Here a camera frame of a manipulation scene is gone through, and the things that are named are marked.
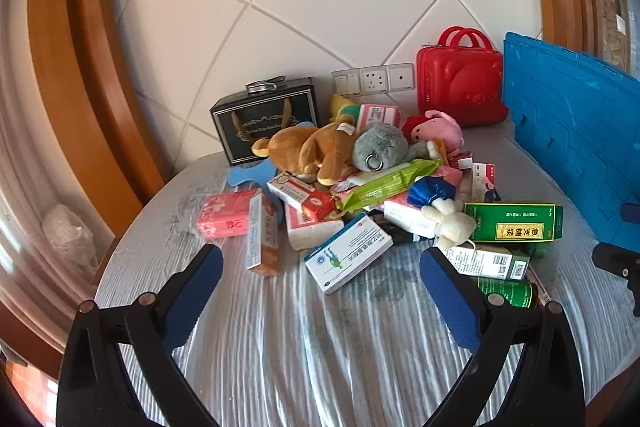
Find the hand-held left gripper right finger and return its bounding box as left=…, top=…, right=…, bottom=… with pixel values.
left=419, top=247, right=586, bottom=427

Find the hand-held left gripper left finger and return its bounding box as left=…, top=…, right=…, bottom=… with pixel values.
left=56, top=243, right=225, bottom=427

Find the pink floral tissue pack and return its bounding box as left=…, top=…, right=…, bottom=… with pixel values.
left=196, top=188, right=262, bottom=240

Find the blue plastic crate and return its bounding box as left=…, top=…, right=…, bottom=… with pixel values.
left=502, top=31, right=640, bottom=249

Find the blue white medicine box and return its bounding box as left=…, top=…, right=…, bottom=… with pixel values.
left=303, top=212, right=394, bottom=296

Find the grey round desktop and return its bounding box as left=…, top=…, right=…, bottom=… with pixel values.
left=92, top=119, right=640, bottom=427

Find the white barcode box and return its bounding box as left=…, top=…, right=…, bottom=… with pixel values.
left=440, top=242, right=531, bottom=282

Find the green bottle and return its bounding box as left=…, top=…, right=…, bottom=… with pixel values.
left=474, top=276, right=540, bottom=311

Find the white plush rabbit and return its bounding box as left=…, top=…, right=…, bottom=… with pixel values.
left=421, top=198, right=478, bottom=252

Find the orange white box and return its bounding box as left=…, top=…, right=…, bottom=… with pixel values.
left=246, top=194, right=281, bottom=279

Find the green medicine box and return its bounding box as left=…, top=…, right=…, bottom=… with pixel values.
left=464, top=202, right=564, bottom=243

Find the blue satin pouch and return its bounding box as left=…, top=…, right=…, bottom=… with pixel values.
left=407, top=179, right=459, bottom=208

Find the tall white red box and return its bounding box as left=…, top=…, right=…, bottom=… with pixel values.
left=471, top=162, right=499, bottom=203

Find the green wet wipes packet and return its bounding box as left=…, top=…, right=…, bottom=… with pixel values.
left=334, top=158, right=442, bottom=213

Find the white red tissue pack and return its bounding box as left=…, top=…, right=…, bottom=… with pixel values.
left=284, top=202, right=346, bottom=252

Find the clear plastic bag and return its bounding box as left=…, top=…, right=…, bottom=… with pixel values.
left=42, top=204, right=99, bottom=269

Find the pink plush toy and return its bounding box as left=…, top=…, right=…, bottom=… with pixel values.
left=402, top=110, right=464, bottom=154

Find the wooden window sill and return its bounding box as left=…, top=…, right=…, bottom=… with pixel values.
left=0, top=297, right=63, bottom=410

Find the brown plush dog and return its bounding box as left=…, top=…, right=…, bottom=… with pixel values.
left=251, top=116, right=359, bottom=186

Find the black gift box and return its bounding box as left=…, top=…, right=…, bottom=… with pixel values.
left=209, top=76, right=321, bottom=166

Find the patterned beige curtain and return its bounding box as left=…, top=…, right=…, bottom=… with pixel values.
left=594, top=0, right=632, bottom=74

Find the pink white box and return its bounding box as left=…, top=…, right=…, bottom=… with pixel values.
left=357, top=104, right=401, bottom=130

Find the white sheer curtain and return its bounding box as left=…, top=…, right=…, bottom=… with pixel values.
left=0, top=0, right=117, bottom=308

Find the red toy suitcase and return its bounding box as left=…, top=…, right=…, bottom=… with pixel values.
left=416, top=25, right=504, bottom=128

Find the yellow green plush toy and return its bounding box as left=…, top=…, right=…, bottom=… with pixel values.
left=329, top=93, right=363, bottom=124

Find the grey fluffy ball keychain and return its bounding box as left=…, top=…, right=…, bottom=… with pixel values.
left=352, top=123, right=409, bottom=171

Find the white wall socket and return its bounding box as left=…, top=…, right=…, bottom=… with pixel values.
left=359, top=65, right=390, bottom=94
left=388, top=63, right=416, bottom=92

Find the white wall switch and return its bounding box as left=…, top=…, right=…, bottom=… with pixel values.
left=332, top=69, right=361, bottom=96

